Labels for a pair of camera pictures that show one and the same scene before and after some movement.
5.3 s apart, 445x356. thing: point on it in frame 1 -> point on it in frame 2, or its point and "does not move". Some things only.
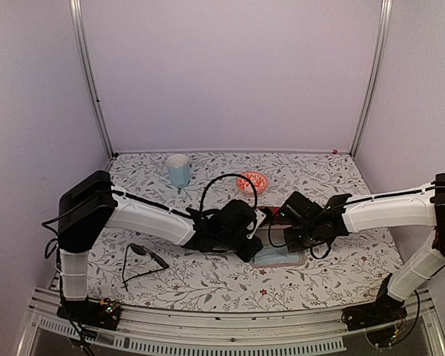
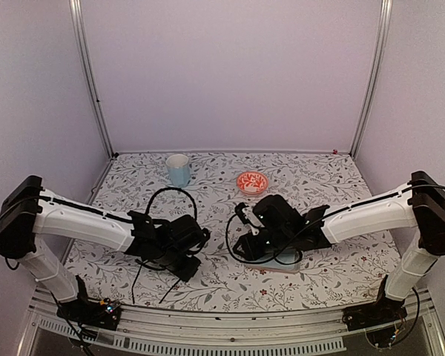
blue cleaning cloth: x=273 y=255 does not move
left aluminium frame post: x=77 y=18 does not move
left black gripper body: x=245 y=254 -> x=181 y=271
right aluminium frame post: x=386 y=12 does not move
